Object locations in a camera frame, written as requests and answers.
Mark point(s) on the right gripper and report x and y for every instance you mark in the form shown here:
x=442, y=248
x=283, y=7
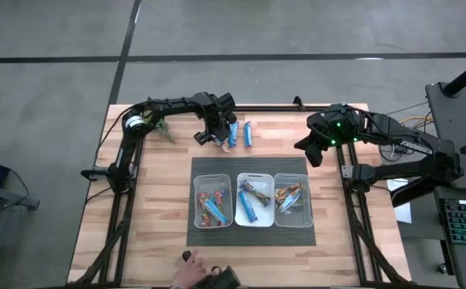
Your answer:
x=322, y=132

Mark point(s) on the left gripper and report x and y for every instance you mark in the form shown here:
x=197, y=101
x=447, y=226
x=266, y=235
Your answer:
x=220, y=122

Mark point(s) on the red-trim chewy granola bar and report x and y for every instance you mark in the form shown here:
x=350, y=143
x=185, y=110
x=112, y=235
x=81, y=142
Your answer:
x=220, y=195
x=203, y=198
x=206, y=220
x=216, y=212

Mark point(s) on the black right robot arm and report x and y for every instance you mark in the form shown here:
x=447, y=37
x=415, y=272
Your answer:
x=401, y=170

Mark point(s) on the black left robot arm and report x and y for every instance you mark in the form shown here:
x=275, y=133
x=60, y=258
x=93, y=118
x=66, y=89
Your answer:
x=168, y=105

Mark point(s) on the frosted translucent plastic bin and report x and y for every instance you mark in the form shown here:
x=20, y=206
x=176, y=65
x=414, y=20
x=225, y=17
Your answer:
x=212, y=180

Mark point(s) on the small green potted plant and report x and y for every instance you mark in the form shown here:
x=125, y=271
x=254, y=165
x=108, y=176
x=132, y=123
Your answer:
x=164, y=130

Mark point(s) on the clear plastic bin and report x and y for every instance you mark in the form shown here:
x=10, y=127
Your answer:
x=302, y=221

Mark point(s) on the white plastic bin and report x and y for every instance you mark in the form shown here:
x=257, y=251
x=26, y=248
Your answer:
x=264, y=216

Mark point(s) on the dark woven placemat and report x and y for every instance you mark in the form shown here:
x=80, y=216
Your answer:
x=252, y=237

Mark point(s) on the white paper sheet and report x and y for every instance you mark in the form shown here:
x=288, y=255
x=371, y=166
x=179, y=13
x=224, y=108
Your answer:
x=403, y=212

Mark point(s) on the small black object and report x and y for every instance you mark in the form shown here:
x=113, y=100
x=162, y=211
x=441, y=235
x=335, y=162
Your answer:
x=186, y=255

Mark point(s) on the person's hand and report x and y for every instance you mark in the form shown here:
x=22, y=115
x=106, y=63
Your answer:
x=190, y=273

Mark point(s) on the black handheld device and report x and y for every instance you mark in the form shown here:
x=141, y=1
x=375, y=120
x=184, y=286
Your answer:
x=222, y=279

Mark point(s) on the desk caster wheel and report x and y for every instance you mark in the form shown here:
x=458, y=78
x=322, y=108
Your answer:
x=442, y=268

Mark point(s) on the grey side desk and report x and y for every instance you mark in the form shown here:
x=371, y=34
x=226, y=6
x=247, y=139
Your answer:
x=12, y=199

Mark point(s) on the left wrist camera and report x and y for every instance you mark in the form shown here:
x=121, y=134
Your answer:
x=203, y=138

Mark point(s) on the black frame clamp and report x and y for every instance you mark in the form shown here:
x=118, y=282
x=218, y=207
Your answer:
x=298, y=103

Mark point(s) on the black metal table frame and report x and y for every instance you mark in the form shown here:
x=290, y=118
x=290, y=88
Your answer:
x=280, y=108

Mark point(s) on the black clamp bracket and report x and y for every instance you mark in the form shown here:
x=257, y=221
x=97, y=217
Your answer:
x=94, y=173

